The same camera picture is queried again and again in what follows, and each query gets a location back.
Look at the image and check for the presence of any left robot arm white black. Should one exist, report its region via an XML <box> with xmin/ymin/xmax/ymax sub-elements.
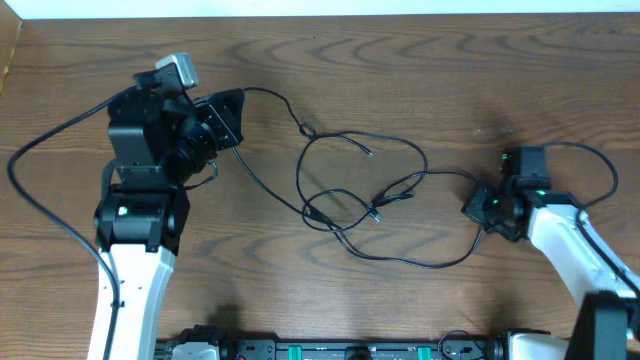
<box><xmin>88</xmin><ymin>89</ymin><xmax>244</xmax><ymax>359</ymax></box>

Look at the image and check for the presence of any black USB cable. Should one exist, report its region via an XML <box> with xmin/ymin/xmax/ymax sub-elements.
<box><xmin>230</xmin><ymin>130</ymin><xmax>484</xmax><ymax>270</ymax></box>
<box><xmin>242</xmin><ymin>87</ymin><xmax>481</xmax><ymax>234</ymax></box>

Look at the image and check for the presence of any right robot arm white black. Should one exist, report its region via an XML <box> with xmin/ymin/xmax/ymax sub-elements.
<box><xmin>462</xmin><ymin>145</ymin><xmax>639</xmax><ymax>359</ymax></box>

